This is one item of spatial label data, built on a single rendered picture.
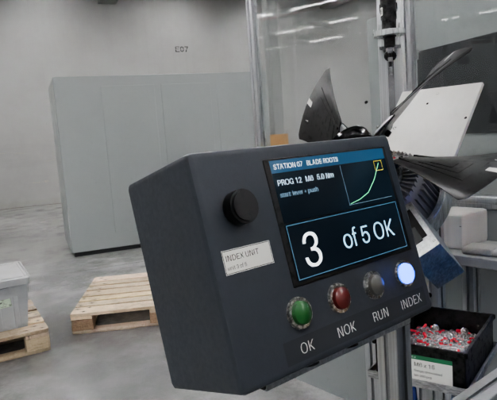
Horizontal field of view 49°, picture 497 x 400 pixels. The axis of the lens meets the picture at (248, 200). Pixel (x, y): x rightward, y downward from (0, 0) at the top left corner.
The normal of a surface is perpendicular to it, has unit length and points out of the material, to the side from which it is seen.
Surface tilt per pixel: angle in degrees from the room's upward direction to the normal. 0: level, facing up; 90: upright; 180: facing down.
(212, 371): 90
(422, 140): 50
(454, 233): 90
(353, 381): 90
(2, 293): 95
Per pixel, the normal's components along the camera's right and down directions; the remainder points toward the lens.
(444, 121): -0.63, -0.54
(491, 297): -0.76, 0.13
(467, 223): 0.65, 0.04
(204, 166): 0.60, -0.22
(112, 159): 0.38, 0.08
